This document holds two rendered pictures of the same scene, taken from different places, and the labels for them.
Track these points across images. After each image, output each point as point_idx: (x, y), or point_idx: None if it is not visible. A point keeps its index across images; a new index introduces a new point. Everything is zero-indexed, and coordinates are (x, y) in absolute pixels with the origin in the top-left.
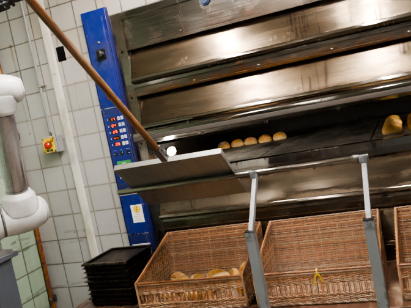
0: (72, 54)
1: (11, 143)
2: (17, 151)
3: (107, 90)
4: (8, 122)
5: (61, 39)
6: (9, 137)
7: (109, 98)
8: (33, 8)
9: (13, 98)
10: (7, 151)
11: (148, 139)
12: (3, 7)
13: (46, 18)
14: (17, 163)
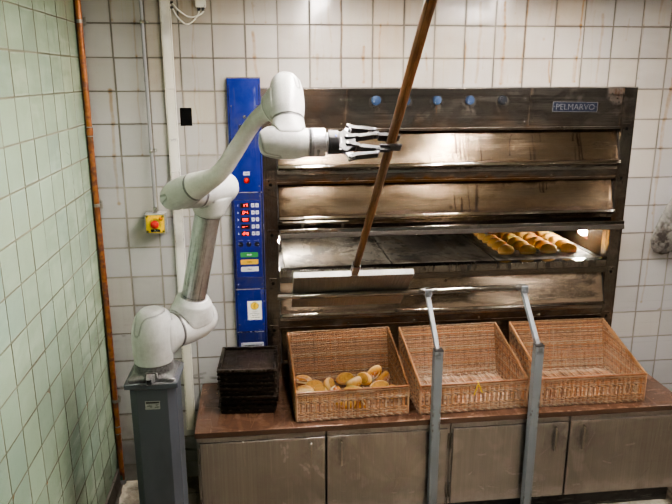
0: (377, 191)
1: (212, 247)
2: (213, 255)
3: (372, 219)
4: (217, 224)
5: (382, 180)
6: (213, 240)
7: (366, 225)
8: (389, 156)
9: (231, 200)
10: (207, 255)
11: (361, 257)
12: (374, 155)
13: (389, 163)
14: (210, 268)
